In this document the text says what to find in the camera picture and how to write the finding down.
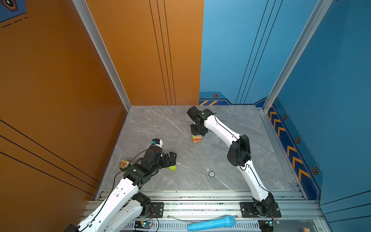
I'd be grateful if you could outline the aluminium rail frame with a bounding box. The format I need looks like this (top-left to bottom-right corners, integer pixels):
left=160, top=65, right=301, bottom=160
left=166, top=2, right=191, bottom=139
left=76, top=189, right=332, bottom=232

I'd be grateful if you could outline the left corner aluminium post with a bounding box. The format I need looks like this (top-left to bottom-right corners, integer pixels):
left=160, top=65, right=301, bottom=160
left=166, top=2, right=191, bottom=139
left=72, top=0, right=131, bottom=112

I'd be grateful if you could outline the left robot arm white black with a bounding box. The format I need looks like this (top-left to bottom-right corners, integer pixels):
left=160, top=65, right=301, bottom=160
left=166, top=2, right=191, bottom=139
left=64, top=150, right=177, bottom=232

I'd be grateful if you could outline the cyan toy microphone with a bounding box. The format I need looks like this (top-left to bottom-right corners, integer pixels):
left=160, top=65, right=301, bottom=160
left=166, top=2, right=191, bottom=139
left=187, top=216, right=236, bottom=232

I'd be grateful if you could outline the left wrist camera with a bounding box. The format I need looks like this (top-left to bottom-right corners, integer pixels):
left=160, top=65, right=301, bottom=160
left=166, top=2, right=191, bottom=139
left=151, top=138, right=163, bottom=148

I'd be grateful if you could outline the right corner aluminium post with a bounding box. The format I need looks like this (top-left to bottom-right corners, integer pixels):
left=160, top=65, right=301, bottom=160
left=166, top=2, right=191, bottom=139
left=262, top=0, right=333, bottom=113

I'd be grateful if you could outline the small circuit board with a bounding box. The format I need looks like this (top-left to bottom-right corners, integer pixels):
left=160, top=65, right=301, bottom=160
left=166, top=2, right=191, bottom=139
left=133, top=221, right=154, bottom=231

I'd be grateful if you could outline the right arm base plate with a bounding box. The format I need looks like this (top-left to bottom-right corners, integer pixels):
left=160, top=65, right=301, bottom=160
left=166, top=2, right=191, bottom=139
left=240, top=202, right=282, bottom=218

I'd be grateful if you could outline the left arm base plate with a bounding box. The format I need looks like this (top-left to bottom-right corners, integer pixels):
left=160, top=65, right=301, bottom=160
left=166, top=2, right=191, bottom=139
left=145, top=202, right=164, bottom=218

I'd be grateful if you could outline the green drink can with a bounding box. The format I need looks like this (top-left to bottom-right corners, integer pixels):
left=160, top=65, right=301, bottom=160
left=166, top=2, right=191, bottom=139
left=119, top=159, right=130, bottom=171

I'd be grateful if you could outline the corner aluminium post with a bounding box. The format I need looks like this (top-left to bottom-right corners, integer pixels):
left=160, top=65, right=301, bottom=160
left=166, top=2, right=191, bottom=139
left=72, top=0, right=131, bottom=112
left=262, top=0, right=333, bottom=113

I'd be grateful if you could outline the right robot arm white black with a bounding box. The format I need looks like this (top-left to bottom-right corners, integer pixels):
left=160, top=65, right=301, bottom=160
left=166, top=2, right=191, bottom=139
left=187, top=106, right=276, bottom=217

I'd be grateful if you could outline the lone green wood block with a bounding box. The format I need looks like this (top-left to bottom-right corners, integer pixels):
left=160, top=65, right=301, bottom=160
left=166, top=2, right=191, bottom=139
left=168, top=166, right=177, bottom=171

